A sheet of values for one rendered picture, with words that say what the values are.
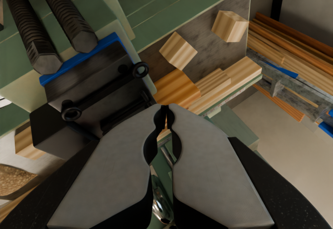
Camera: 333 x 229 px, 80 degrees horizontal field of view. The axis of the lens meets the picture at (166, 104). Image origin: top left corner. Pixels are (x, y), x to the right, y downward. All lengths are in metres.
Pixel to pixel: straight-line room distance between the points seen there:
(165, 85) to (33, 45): 0.22
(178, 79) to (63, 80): 0.21
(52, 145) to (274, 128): 2.85
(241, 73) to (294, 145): 2.48
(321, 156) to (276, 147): 0.46
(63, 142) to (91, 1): 0.16
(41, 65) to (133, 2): 0.27
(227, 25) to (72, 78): 0.25
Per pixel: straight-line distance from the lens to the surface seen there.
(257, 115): 3.02
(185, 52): 0.33
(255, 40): 1.89
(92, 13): 0.25
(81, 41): 0.21
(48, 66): 0.22
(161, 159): 0.59
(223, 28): 0.37
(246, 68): 0.49
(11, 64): 0.27
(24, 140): 0.37
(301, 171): 2.86
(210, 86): 0.44
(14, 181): 0.47
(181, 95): 0.35
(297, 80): 1.24
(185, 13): 0.36
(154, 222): 0.54
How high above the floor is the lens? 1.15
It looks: 35 degrees down
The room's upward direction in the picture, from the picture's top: 144 degrees clockwise
